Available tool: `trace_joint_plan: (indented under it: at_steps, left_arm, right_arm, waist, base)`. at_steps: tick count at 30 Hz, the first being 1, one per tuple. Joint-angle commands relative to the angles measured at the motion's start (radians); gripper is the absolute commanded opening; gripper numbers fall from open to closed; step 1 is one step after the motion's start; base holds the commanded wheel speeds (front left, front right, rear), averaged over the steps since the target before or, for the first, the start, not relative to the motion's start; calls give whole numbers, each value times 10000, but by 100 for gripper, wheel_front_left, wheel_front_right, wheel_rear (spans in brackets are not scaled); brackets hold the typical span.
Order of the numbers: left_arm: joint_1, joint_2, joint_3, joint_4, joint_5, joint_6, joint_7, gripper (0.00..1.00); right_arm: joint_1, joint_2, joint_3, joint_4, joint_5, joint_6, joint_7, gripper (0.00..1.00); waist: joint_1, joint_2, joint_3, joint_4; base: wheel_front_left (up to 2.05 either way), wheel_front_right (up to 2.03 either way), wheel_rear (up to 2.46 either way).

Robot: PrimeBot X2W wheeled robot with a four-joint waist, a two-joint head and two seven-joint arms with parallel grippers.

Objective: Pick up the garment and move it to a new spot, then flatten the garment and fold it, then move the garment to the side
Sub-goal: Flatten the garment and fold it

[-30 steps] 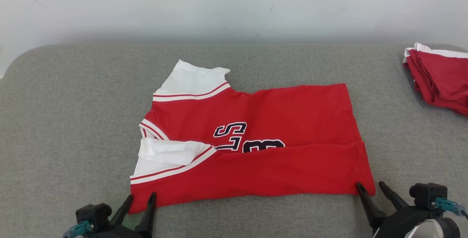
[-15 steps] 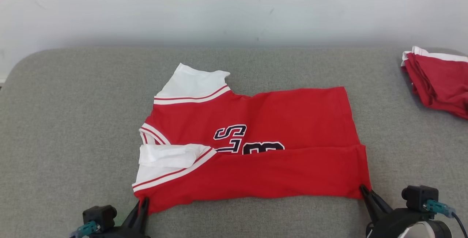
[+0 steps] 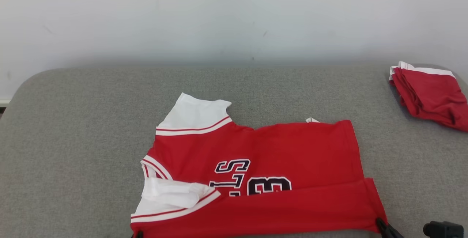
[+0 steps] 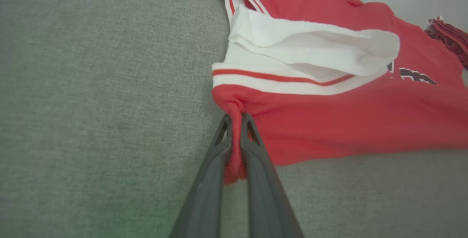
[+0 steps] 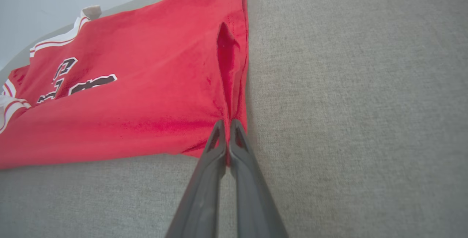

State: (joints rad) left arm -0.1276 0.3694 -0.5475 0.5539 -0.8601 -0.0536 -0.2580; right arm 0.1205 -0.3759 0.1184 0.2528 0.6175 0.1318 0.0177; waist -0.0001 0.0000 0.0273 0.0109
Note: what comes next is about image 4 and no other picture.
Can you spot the grey fabric sofa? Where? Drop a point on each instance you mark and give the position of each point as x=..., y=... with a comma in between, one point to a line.
x=102, y=102

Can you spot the red and white jersey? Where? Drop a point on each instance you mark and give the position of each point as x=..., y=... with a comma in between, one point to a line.
x=329, y=121

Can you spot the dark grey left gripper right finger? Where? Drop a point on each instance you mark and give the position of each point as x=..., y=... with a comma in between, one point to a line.
x=267, y=197

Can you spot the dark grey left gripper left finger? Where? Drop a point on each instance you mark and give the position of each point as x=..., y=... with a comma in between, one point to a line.
x=204, y=194

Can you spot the red shorts with white stripe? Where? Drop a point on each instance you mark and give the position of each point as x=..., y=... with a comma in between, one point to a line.
x=451, y=38

